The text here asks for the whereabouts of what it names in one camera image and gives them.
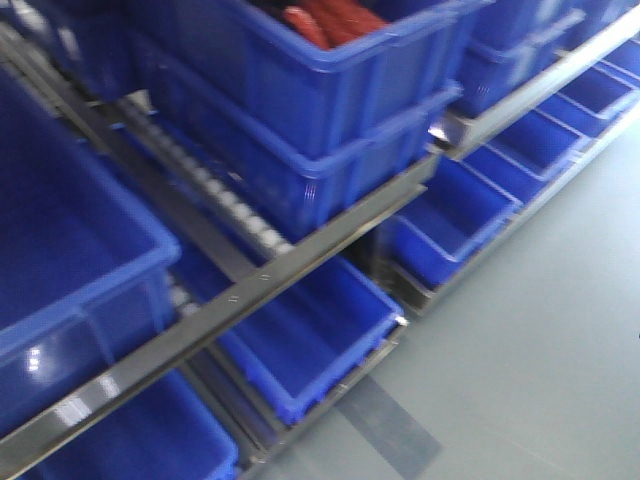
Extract white roller track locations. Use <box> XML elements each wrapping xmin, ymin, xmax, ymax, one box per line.
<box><xmin>115</xmin><ymin>98</ymin><xmax>293</xmax><ymax>259</ymax></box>

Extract stainless steel flow shelf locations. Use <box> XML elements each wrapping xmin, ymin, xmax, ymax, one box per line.
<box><xmin>1</xmin><ymin>4</ymin><xmax>639</xmax><ymax>479</ymax></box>

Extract large blue bin left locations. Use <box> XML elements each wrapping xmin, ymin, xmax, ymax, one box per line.
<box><xmin>1</xmin><ymin>74</ymin><xmax>180</xmax><ymax>432</ymax></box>

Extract blue bin under stack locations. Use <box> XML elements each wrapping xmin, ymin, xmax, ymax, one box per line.
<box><xmin>139</xmin><ymin>57</ymin><xmax>461</xmax><ymax>239</ymax></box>

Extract blue bin with red parts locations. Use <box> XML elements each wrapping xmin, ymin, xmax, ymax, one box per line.
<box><xmin>123</xmin><ymin>1</ymin><xmax>461</xmax><ymax>157</ymax></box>

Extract red parts in bin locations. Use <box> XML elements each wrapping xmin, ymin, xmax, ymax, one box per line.
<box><xmin>281</xmin><ymin>0</ymin><xmax>388</xmax><ymax>50</ymax></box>

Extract blue bin bottom row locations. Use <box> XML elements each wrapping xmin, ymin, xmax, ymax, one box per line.
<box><xmin>216</xmin><ymin>256</ymin><xmax>404</xmax><ymax>425</ymax></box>

